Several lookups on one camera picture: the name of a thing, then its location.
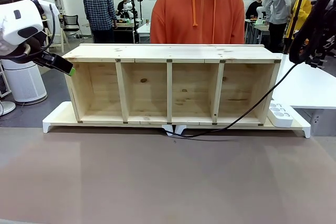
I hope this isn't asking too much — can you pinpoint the white side table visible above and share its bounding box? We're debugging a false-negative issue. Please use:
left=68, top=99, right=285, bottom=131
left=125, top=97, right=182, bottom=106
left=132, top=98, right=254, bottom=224
left=271, top=52, right=336, bottom=110

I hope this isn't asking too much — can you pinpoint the mannequin in grey hoodie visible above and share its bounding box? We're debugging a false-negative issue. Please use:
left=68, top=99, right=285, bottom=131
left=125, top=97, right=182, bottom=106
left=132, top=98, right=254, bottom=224
left=265, top=0, right=293, bottom=53

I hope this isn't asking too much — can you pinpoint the white background table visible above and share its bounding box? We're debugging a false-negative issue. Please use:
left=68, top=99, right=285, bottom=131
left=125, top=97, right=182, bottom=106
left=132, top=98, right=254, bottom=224
left=136, top=23, right=153, bottom=44

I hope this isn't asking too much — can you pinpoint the pine wooden compartment shelf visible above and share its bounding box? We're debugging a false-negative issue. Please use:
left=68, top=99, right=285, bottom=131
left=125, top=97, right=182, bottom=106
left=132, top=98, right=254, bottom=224
left=62, top=43, right=283, bottom=126

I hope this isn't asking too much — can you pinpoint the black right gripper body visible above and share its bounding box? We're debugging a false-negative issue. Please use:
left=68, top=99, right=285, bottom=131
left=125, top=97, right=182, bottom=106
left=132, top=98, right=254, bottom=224
left=299, top=21, right=326, bottom=57

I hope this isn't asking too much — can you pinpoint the wooden riser with white legs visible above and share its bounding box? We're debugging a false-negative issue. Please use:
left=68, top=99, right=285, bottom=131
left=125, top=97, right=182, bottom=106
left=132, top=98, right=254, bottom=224
left=173, top=118, right=312, bottom=138
left=42, top=102, right=175, bottom=137

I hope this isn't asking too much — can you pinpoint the black mesh office chair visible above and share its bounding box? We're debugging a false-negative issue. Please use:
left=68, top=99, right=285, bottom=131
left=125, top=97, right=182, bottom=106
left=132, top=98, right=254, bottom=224
left=62, top=15, right=80, bottom=38

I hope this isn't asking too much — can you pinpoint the seated person in black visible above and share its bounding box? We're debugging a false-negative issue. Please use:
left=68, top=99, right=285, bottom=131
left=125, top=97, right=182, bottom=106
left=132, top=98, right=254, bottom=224
left=245, top=0, right=270, bottom=25

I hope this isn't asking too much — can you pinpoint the yellow garment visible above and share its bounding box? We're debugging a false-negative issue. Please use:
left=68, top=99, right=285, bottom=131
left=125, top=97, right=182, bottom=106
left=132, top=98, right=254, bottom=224
left=287, top=0, right=316, bottom=41

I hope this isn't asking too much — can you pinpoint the white floor fan base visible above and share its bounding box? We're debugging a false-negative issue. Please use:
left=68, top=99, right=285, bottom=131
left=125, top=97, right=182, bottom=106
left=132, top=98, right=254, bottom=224
left=0, top=100, right=16, bottom=116

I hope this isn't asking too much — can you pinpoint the person in orange hoodie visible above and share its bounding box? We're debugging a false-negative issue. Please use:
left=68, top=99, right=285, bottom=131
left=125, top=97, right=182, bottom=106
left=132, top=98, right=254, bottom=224
left=150, top=0, right=246, bottom=44

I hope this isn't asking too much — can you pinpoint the person in plaid shirt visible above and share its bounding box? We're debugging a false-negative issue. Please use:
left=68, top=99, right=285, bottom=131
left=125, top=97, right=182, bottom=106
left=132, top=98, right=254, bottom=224
left=83, top=0, right=118, bottom=44

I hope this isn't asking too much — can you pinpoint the white power strip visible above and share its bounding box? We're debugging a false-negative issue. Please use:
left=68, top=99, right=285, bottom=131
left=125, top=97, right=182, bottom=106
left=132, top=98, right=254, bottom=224
left=269, top=102, right=294, bottom=128

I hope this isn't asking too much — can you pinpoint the light wooden stool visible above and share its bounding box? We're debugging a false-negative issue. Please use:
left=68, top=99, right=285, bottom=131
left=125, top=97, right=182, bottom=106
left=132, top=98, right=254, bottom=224
left=48, top=27, right=69, bottom=53

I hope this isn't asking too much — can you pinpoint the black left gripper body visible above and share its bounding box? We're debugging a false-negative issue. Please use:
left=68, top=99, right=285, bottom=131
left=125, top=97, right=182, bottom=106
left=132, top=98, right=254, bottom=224
left=25, top=37, right=56, bottom=68

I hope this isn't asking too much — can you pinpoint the white humanoid robot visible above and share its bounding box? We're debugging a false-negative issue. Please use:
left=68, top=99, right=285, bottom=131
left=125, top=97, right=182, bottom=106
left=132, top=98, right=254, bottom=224
left=121, top=0, right=135, bottom=20

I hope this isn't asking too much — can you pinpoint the black power cable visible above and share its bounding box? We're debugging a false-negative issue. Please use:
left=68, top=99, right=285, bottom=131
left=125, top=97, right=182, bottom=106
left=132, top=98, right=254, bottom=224
left=165, top=61, right=299, bottom=138

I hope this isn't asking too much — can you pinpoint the white cylindrical air purifier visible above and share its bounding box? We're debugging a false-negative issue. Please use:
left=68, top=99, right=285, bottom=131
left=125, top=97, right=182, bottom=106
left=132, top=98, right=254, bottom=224
left=1, top=58, right=48, bottom=104

